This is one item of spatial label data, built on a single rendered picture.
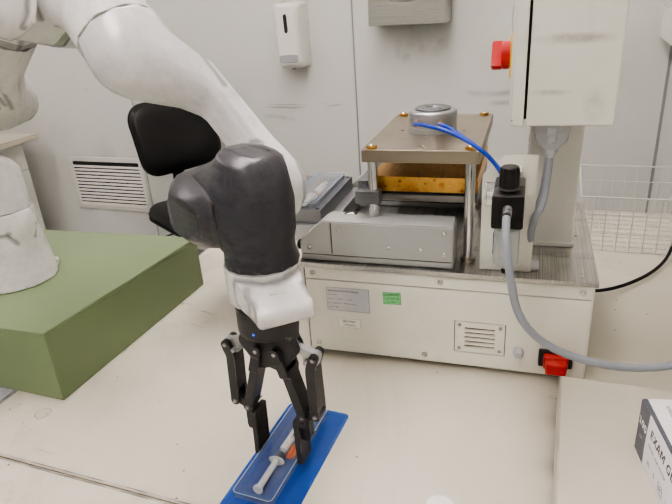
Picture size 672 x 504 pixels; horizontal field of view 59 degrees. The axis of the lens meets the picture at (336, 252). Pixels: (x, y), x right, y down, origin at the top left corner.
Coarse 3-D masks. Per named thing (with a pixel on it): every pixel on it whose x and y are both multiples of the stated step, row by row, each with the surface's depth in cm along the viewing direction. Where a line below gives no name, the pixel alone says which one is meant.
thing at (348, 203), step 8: (352, 192) 117; (344, 200) 113; (352, 200) 113; (336, 208) 109; (344, 208) 109; (352, 208) 114; (296, 224) 103; (304, 224) 102; (312, 224) 102; (296, 232) 103; (304, 232) 103
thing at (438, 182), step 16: (384, 176) 95; (400, 176) 94; (416, 176) 94; (432, 176) 93; (448, 176) 93; (464, 176) 92; (480, 176) 95; (384, 192) 96; (400, 192) 96; (416, 192) 95; (432, 192) 94; (448, 192) 93
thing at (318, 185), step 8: (320, 176) 117; (328, 176) 116; (336, 176) 116; (312, 184) 112; (320, 184) 112; (328, 184) 111; (312, 192) 108; (320, 192) 107; (304, 200) 104; (312, 200) 103
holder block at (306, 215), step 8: (312, 176) 120; (344, 184) 114; (352, 184) 119; (336, 192) 110; (344, 192) 114; (328, 200) 106; (336, 200) 110; (304, 208) 103; (312, 208) 102; (320, 208) 102; (328, 208) 105; (296, 216) 103; (304, 216) 103; (312, 216) 102; (320, 216) 102
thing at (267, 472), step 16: (288, 416) 86; (288, 432) 83; (272, 448) 80; (288, 448) 80; (256, 464) 78; (272, 464) 78; (288, 464) 78; (240, 480) 75; (256, 480) 75; (272, 480) 75; (256, 496) 73; (272, 496) 73
